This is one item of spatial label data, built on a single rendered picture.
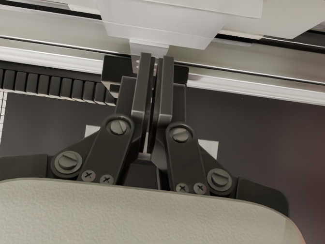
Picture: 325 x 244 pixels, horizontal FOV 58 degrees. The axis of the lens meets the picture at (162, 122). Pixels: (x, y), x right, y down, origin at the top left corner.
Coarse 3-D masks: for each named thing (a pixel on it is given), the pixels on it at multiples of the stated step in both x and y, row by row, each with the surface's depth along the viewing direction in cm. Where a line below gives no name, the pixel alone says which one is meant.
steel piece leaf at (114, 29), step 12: (108, 24) 22; (120, 24) 22; (120, 36) 25; (132, 36) 25; (144, 36) 24; (156, 36) 24; (168, 36) 23; (180, 36) 23; (192, 36) 23; (204, 48) 26
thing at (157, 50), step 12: (132, 48) 28; (144, 48) 27; (156, 48) 26; (168, 48) 26; (108, 60) 40; (120, 60) 40; (132, 60) 32; (156, 60) 31; (108, 72) 40; (120, 72) 40; (132, 72) 40; (180, 72) 41; (108, 84) 42
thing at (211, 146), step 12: (204, 144) 22; (216, 144) 22; (144, 156) 22; (216, 156) 22; (132, 168) 21; (144, 168) 21; (156, 168) 21; (132, 180) 21; (144, 180) 21; (156, 180) 21
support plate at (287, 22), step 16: (48, 0) 20; (64, 0) 19; (80, 0) 19; (272, 0) 16; (288, 0) 16; (304, 0) 15; (320, 0) 15; (272, 16) 18; (288, 16) 17; (304, 16) 17; (320, 16) 17; (256, 32) 21; (272, 32) 20; (288, 32) 20
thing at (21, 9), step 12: (0, 0) 22; (12, 0) 21; (24, 0) 20; (36, 0) 20; (24, 12) 23; (36, 12) 22; (48, 12) 22; (60, 12) 22; (72, 12) 22; (216, 36) 23; (228, 36) 23
